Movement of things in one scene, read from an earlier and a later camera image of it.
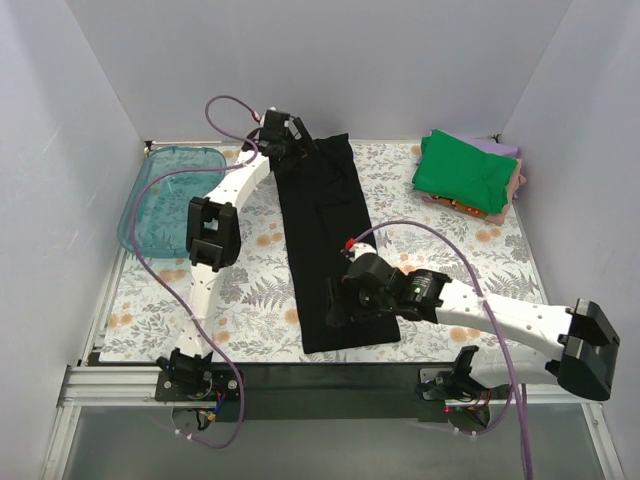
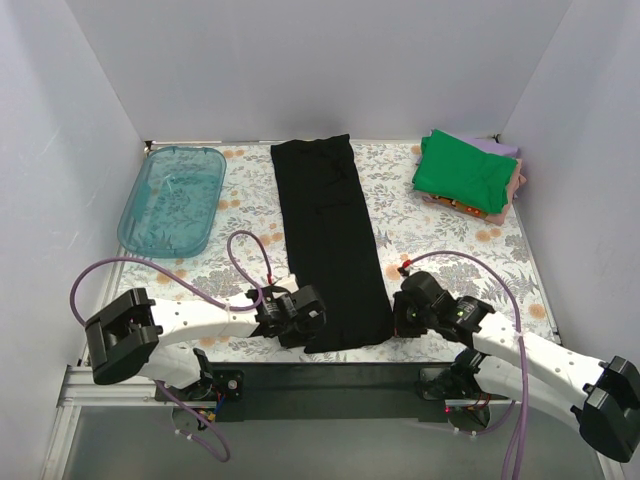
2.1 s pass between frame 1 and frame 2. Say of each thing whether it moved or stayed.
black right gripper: moved
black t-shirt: stayed
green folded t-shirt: stayed
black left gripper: moved
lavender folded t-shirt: stayed
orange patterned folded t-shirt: stayed
